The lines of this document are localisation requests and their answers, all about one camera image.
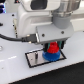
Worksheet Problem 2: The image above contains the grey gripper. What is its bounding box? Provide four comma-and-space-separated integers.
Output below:
36, 18, 74, 51

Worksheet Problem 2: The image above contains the blue gear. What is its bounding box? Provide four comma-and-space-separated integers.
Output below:
43, 52, 61, 61

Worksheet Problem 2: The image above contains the red gear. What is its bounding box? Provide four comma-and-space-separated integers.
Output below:
47, 42, 59, 54

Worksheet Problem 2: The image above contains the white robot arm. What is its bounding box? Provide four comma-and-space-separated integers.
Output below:
16, 0, 84, 45

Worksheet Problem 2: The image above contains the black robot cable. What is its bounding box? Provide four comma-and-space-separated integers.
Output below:
0, 33, 38, 43

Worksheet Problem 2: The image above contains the peg base plate black-bordered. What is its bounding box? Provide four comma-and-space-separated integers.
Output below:
25, 49, 66, 68

